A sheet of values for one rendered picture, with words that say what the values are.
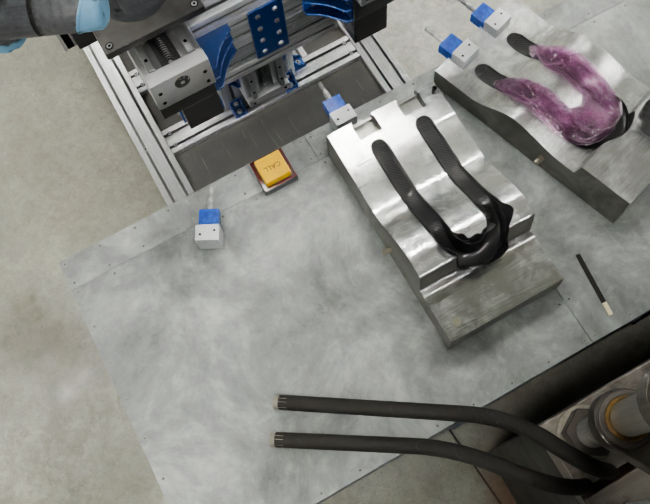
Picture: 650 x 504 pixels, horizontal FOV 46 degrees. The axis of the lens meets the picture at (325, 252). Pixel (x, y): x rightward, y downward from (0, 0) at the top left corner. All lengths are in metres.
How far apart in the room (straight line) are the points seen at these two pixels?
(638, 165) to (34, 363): 1.84
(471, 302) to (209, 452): 0.59
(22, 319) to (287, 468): 1.33
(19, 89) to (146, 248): 1.41
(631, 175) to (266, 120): 1.21
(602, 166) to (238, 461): 0.93
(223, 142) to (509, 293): 1.18
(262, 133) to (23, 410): 1.13
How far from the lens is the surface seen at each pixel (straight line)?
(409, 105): 1.69
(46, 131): 2.87
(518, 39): 1.82
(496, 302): 1.54
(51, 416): 2.54
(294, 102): 2.46
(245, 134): 2.43
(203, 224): 1.62
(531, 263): 1.58
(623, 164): 1.65
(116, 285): 1.68
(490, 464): 1.45
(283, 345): 1.58
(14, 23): 1.32
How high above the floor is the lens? 2.33
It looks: 71 degrees down
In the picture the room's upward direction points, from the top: 10 degrees counter-clockwise
